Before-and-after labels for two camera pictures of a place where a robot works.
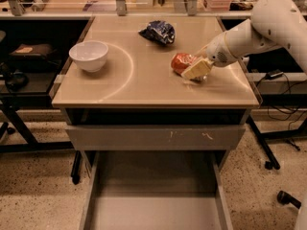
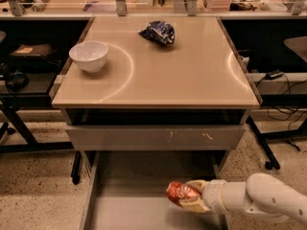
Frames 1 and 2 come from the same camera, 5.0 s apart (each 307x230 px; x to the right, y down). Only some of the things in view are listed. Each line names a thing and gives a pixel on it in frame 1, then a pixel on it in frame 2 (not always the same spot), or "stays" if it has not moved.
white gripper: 218,52 → 213,195
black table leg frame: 287,135 stays
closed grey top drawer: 156,137 stays
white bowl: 90,56 stays
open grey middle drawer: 155,190 stays
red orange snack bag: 181,61 → 177,191
